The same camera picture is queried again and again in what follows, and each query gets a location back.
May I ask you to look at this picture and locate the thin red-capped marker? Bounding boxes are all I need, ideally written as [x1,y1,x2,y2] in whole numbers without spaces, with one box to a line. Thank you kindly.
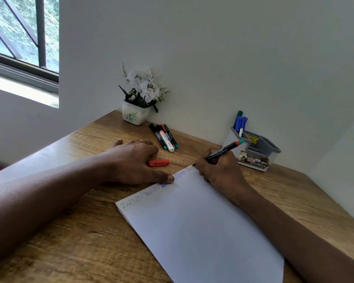
[192,139,245,167]

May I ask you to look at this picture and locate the white paper sheet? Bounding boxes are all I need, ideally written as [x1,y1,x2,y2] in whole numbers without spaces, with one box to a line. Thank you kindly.
[115,165,285,283]

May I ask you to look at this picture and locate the barred window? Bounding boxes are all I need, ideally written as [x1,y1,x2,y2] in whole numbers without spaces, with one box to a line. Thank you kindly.
[0,0,60,95]

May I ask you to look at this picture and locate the gray desk organizer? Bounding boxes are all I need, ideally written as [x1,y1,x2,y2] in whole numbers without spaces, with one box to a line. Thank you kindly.
[222,126,282,173]

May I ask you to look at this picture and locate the person's left hand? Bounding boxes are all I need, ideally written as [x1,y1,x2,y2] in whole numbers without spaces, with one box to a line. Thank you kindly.
[101,139,175,186]

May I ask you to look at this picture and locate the pile of colored markers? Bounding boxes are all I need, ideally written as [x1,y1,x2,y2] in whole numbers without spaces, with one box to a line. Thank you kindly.
[149,123,179,153]

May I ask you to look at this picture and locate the person's right hand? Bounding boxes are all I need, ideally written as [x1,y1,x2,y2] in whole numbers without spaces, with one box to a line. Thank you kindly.
[194,148,254,207]

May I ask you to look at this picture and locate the person's left forearm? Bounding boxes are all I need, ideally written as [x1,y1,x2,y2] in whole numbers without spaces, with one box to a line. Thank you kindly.
[0,153,112,268]

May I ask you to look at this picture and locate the potted white artificial flowers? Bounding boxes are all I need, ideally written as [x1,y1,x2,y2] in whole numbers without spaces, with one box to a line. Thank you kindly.
[118,62,171,126]

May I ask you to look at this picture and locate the person's right forearm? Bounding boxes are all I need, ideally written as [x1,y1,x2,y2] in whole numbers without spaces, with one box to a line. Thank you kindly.
[240,188,354,283]

